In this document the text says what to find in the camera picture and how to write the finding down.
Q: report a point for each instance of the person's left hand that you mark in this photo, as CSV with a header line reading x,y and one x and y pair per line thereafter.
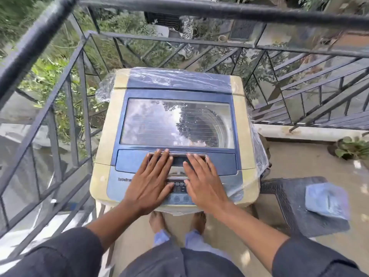
x,y
145,190

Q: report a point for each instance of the person's right hand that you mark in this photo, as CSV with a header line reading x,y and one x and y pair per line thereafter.
x,y
206,190

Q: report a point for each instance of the person's right little finger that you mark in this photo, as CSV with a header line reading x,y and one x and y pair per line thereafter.
x,y
218,178

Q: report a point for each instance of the person's left thumb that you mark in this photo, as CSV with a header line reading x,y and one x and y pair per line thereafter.
x,y
168,190

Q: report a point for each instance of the person's right middle finger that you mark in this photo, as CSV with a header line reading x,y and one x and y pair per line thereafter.
x,y
203,167

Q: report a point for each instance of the person's left middle finger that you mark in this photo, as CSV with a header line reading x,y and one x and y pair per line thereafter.
x,y
161,164

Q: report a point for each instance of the person's right thumb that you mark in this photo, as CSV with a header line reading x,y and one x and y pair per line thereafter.
x,y
187,178

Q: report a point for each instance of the person's left little finger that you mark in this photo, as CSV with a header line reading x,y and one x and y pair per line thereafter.
x,y
142,174

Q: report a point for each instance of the person's left forearm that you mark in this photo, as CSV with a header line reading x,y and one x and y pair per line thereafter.
x,y
115,223

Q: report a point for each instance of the person's right forearm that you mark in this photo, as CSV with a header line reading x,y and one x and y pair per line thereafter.
x,y
248,235

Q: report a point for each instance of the person's left foot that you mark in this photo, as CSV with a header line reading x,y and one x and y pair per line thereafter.
x,y
157,221

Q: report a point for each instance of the person's foot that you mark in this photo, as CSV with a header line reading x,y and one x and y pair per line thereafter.
x,y
199,222
157,221

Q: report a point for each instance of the blue glass washing machine lid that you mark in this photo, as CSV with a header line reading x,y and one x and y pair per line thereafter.
x,y
177,126

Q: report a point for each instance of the person's right foot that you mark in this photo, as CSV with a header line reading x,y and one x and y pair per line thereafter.
x,y
199,222

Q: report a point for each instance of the cream and blue washing machine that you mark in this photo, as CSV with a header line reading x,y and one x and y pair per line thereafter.
x,y
108,132

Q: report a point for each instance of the light blue trousers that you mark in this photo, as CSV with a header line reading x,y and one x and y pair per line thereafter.
x,y
193,242

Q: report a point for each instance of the black plastic stool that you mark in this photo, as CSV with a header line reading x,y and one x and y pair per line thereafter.
x,y
288,204

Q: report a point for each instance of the clear plastic wrap cover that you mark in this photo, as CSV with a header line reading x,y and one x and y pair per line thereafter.
x,y
173,77

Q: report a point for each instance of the blue plastic packet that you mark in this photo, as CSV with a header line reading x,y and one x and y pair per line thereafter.
x,y
327,200

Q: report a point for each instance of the dark grey shirt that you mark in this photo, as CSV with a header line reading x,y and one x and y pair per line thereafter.
x,y
57,256

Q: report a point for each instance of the green potted plant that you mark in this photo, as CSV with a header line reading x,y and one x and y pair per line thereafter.
x,y
350,148

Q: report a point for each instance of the green trees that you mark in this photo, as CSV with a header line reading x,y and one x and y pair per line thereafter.
x,y
46,74

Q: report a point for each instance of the black outdoor air conditioner unit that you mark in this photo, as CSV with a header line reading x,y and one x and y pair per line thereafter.
x,y
163,21

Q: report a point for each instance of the grey outdoor air conditioner unit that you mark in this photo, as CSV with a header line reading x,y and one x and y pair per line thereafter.
x,y
243,29

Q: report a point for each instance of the black metal balcony railing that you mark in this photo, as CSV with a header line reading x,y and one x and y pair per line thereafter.
x,y
201,8

